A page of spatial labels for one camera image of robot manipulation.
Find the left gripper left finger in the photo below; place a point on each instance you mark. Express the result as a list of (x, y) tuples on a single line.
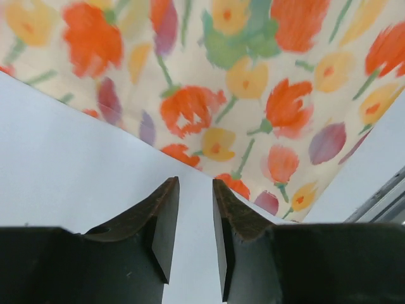
[(156, 217)]

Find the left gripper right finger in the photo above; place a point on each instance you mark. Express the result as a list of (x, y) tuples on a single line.
[(243, 247)]

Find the orange floral skirt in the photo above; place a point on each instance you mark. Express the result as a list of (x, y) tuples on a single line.
[(272, 97)]

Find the aluminium front rail frame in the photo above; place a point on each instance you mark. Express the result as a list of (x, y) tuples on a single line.
[(386, 205)]

